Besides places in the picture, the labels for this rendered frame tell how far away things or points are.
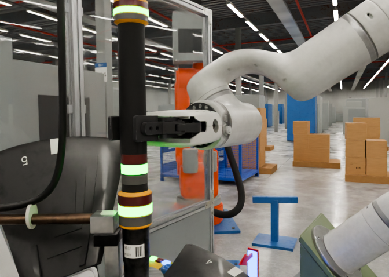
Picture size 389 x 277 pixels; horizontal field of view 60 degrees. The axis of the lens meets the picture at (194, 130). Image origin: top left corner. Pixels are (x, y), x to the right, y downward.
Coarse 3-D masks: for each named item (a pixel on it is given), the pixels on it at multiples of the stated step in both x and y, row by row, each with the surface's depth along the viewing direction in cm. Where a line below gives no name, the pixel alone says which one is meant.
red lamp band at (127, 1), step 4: (120, 0) 41; (124, 0) 41; (128, 0) 41; (132, 0) 41; (136, 0) 41; (116, 4) 41; (120, 4) 41; (124, 4) 41; (128, 4) 41; (132, 4) 41; (136, 4) 41; (140, 4) 41; (144, 4) 42; (148, 8) 43
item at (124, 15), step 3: (117, 15) 41; (120, 15) 41; (123, 15) 41; (126, 15) 41; (129, 15) 41; (132, 15) 41; (135, 15) 41; (138, 15) 41; (141, 15) 41; (144, 15) 42; (114, 18) 42; (117, 18) 41; (120, 18) 41; (123, 18) 41; (126, 18) 41; (129, 18) 41; (132, 18) 41; (135, 18) 41; (138, 18) 41; (141, 18) 41; (144, 18) 42; (147, 18) 42; (147, 21) 42
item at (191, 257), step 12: (180, 252) 67; (192, 252) 67; (204, 252) 68; (180, 264) 63; (192, 264) 64; (216, 264) 65; (228, 264) 66; (168, 276) 60; (180, 276) 60; (192, 276) 60; (204, 276) 60; (216, 276) 61; (228, 276) 62; (240, 276) 63
